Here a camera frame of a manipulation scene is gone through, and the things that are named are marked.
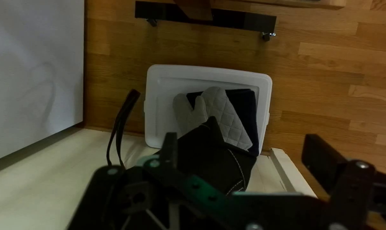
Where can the black folded cloth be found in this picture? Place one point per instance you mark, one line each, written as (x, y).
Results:
(245, 110)

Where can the white cabinet side panel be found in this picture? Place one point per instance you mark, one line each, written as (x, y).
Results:
(31, 64)

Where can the white plastic bin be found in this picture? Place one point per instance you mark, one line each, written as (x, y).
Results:
(168, 81)

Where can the small caster wheel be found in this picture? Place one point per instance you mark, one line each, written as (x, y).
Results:
(268, 36)

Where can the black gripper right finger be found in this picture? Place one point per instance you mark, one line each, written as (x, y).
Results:
(351, 187)

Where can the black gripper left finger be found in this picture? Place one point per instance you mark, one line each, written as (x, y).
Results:
(169, 149)

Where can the grey quilted oven mitt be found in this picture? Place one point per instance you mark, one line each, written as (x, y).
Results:
(219, 107)

